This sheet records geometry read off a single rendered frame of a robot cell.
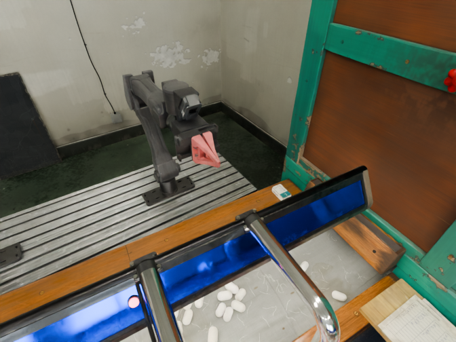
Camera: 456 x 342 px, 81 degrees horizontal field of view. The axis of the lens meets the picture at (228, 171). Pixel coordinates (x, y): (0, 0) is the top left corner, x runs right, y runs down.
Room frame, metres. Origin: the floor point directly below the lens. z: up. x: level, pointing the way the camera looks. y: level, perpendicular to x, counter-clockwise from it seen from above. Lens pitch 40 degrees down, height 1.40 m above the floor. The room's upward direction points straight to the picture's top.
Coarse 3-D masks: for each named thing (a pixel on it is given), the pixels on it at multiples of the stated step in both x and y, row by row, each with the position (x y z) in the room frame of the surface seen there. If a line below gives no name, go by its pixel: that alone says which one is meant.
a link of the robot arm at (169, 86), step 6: (162, 84) 0.59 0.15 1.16; (168, 84) 0.58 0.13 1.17; (174, 84) 0.58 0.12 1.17; (180, 84) 0.58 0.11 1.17; (186, 84) 0.58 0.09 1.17; (162, 90) 0.60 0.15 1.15; (168, 90) 0.55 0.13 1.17; (168, 96) 0.55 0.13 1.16; (162, 102) 0.59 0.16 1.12; (168, 102) 0.55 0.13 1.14; (162, 108) 0.59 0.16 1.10; (168, 108) 0.55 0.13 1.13; (174, 108) 0.55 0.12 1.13; (156, 114) 0.60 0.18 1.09; (162, 114) 0.59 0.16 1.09; (174, 114) 0.55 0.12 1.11; (156, 120) 0.61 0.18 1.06; (162, 120) 0.59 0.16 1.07; (162, 126) 0.59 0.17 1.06
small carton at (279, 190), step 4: (280, 184) 0.67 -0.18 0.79; (272, 188) 0.65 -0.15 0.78; (276, 188) 0.65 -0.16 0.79; (280, 188) 0.65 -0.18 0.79; (284, 188) 0.65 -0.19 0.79; (276, 192) 0.63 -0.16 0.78; (280, 192) 0.63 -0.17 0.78; (284, 192) 0.63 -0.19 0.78; (288, 192) 0.63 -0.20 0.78; (280, 196) 0.61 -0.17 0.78; (284, 196) 0.61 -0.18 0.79; (288, 196) 0.61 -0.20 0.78
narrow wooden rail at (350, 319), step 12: (396, 276) 0.34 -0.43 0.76; (372, 288) 0.31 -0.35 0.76; (384, 288) 0.31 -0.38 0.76; (360, 300) 0.29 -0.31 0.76; (336, 312) 0.26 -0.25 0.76; (348, 312) 0.26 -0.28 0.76; (348, 324) 0.23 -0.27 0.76; (360, 324) 0.23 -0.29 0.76; (300, 336) 0.21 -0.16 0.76; (312, 336) 0.21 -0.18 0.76; (348, 336) 0.21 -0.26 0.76
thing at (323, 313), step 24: (240, 216) 0.25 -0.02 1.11; (264, 240) 0.20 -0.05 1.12; (144, 264) 0.17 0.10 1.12; (288, 264) 0.17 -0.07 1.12; (144, 288) 0.14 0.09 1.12; (312, 288) 0.14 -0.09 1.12; (144, 312) 0.12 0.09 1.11; (168, 312) 0.11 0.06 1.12; (312, 312) 0.12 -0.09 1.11; (168, 336) 0.09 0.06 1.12; (336, 336) 0.10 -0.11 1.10
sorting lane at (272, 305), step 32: (320, 256) 0.42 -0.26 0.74; (352, 256) 0.42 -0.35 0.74; (224, 288) 0.33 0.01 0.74; (256, 288) 0.33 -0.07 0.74; (288, 288) 0.33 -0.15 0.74; (320, 288) 0.33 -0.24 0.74; (352, 288) 0.33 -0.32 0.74; (192, 320) 0.25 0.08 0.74; (224, 320) 0.25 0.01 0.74; (256, 320) 0.25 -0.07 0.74; (288, 320) 0.25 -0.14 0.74
